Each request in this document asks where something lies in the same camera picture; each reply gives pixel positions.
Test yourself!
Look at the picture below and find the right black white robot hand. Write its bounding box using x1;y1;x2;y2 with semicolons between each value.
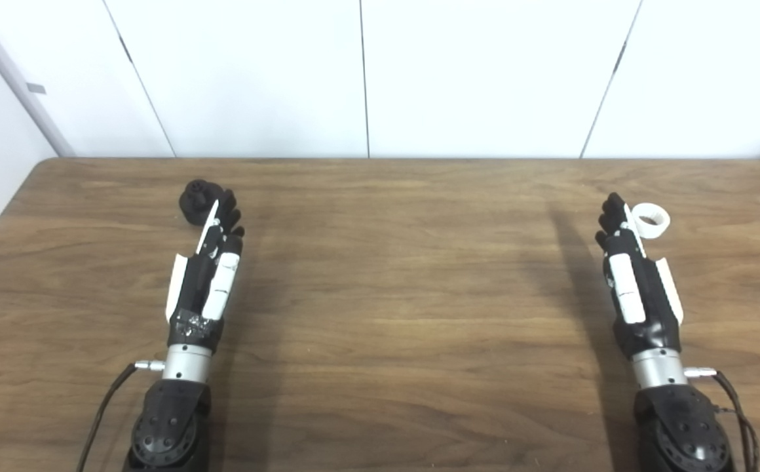
594;192;685;360

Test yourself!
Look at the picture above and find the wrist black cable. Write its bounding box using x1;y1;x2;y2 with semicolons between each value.
76;359;166;472
684;366;760;472

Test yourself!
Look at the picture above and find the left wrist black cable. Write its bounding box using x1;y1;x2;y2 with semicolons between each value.
76;359;166;472

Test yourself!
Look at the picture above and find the white ring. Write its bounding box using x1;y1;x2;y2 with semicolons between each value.
632;203;672;239

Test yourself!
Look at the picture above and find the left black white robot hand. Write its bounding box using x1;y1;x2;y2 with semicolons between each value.
166;189;246;351

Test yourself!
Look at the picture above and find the gray wall corner post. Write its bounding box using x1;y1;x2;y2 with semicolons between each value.
0;0;78;158

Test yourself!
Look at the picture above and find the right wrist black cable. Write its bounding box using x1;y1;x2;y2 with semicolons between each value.
684;366;760;472

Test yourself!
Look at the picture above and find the round black part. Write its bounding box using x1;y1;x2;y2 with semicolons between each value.
179;180;223;226

